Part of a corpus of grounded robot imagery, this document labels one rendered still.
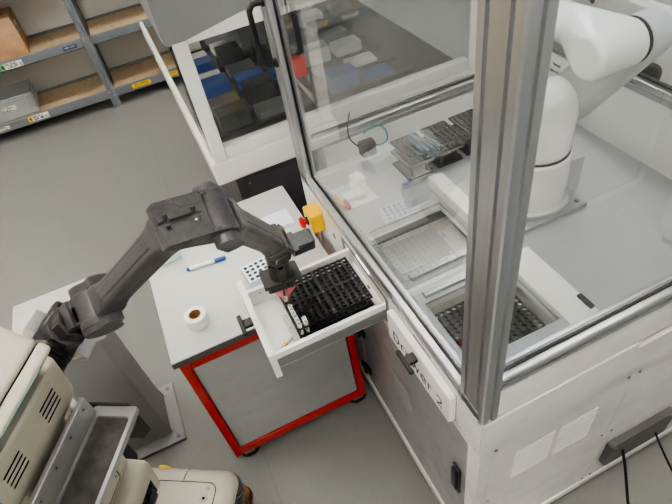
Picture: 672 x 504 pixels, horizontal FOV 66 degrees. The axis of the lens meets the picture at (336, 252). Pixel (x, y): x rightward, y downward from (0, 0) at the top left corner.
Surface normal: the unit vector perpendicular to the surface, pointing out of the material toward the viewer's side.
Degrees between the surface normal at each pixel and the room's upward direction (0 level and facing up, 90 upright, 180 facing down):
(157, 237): 60
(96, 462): 0
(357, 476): 0
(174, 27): 90
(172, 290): 0
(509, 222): 90
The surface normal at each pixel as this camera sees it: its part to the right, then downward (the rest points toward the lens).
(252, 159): 0.41, 0.60
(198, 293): -0.15, -0.70
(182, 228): 0.34, -0.33
